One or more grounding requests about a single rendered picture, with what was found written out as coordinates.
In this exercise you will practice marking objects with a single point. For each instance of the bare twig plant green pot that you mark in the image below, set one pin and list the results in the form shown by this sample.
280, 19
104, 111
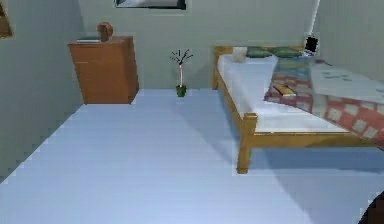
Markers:
181, 74

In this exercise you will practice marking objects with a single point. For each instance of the wooden bed white mattress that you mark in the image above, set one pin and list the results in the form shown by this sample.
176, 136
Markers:
248, 83

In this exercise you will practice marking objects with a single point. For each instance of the white cube pillow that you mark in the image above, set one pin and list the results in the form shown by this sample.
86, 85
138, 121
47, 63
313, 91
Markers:
239, 54

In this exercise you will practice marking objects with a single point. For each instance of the green pillow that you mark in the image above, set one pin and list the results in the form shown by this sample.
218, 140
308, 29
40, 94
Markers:
258, 52
286, 52

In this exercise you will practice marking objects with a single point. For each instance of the yellow book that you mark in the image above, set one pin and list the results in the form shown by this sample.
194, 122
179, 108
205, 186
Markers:
284, 90

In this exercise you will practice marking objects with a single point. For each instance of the brown wooden chest of drawers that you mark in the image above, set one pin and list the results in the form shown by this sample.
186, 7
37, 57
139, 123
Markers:
106, 70

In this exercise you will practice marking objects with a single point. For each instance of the brown round statue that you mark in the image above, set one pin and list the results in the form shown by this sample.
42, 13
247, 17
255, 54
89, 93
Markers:
105, 31

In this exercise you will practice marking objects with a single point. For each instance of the dark flat book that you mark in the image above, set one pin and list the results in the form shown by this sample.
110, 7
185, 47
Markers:
88, 39

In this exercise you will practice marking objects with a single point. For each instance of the red checked patchwork blanket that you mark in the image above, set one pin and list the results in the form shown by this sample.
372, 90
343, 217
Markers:
336, 100

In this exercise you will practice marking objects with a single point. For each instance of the dark brown round object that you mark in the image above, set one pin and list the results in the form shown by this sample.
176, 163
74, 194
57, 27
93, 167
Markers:
374, 210

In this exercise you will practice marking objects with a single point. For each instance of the black framed wall picture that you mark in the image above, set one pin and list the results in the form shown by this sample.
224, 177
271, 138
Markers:
150, 3

